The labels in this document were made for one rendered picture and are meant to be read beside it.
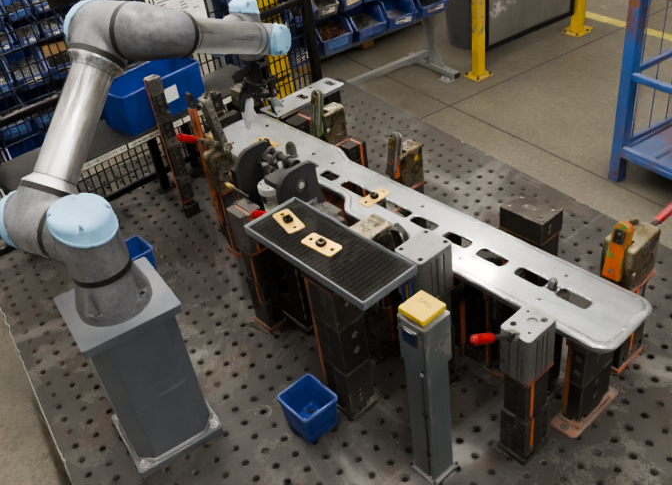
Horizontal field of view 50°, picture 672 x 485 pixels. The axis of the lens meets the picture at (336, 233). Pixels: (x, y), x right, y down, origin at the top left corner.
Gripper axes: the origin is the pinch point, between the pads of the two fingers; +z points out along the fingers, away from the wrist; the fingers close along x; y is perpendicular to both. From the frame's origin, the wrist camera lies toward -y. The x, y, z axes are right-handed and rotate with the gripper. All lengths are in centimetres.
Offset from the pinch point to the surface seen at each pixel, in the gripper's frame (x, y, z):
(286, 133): 7.5, 0.4, 8.1
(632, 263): 13, 109, 3
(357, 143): 17.5, 21.2, 8.7
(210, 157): -19.3, 1.0, 3.3
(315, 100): 15.4, 6.6, -1.5
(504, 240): 6, 83, 7
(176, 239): -27, -21, 39
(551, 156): 181, -20, 108
